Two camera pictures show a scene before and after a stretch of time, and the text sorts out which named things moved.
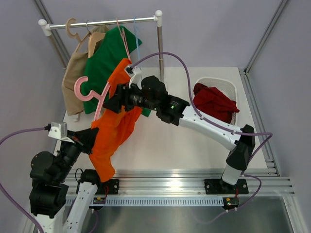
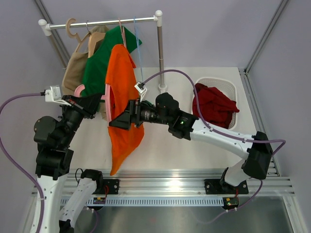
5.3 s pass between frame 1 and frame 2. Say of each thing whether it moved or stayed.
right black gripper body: moved
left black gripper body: moved
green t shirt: stayed
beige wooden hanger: stayed
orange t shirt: moved
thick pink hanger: moved
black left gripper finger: moved
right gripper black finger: moved
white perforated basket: stayed
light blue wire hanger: stayed
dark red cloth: stayed
